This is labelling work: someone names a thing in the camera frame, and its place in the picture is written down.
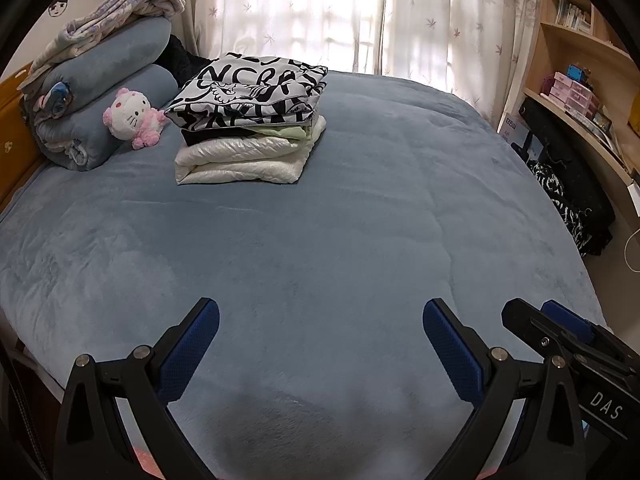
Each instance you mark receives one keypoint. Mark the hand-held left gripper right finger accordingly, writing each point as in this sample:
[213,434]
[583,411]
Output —
[450,345]

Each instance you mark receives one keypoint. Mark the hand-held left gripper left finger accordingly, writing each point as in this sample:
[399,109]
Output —
[195,340]

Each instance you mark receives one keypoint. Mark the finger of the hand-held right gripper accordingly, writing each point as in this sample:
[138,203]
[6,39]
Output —
[567,317]
[525,320]

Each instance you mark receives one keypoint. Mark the black and white printed jacket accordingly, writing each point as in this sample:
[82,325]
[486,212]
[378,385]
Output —
[240,90]

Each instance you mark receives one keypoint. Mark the black and white patterned garment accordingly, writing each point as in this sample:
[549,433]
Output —
[550,185]

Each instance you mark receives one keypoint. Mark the white puffy jacket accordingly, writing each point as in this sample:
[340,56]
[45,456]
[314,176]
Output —
[240,160]

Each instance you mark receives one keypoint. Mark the white printed box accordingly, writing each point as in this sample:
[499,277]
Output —
[512,127]

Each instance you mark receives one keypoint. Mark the colourful small boxes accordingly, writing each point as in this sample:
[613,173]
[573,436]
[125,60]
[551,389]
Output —
[602,121]

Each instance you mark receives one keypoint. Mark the black folded garment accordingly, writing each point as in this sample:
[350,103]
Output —
[210,136]

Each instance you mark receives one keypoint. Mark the stack of pink boxes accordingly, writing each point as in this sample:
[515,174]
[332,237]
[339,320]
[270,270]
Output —
[570,92]

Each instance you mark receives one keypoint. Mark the light green garment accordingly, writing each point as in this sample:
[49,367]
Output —
[285,132]

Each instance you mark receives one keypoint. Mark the rolled blue blanket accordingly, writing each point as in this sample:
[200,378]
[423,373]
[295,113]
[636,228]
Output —
[95,135]
[115,55]

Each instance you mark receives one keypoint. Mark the pink and white plush toy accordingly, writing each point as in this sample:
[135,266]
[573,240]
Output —
[130,115]

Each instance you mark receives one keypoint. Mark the small blue box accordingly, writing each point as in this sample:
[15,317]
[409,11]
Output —
[576,72]

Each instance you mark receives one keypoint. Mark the blue plush toy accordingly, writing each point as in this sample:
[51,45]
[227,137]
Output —
[55,97]

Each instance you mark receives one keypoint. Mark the black fuzzy cloth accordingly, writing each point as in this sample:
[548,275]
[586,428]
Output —
[180,60]

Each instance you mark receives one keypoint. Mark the row of books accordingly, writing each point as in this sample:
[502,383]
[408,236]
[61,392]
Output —
[570,15]

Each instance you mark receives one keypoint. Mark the pale floral blanket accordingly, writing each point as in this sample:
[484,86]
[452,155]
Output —
[125,5]

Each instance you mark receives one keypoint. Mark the white floral curtain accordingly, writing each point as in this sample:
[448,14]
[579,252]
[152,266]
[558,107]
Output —
[300,10]

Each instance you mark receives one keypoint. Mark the wooden wall shelf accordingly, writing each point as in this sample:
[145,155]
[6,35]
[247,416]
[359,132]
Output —
[560,45]

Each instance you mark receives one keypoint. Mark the face wall sticker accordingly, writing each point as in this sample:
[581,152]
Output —
[59,7]

